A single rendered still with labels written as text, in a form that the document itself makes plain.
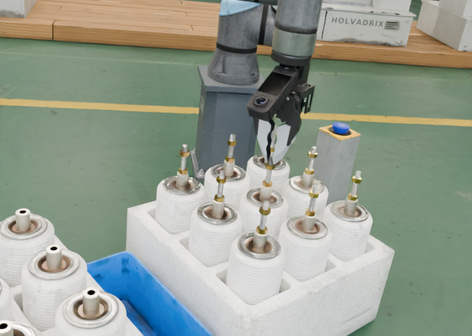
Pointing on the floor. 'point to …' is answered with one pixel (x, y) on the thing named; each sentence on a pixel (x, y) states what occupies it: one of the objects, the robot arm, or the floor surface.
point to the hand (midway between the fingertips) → (270, 157)
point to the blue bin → (145, 297)
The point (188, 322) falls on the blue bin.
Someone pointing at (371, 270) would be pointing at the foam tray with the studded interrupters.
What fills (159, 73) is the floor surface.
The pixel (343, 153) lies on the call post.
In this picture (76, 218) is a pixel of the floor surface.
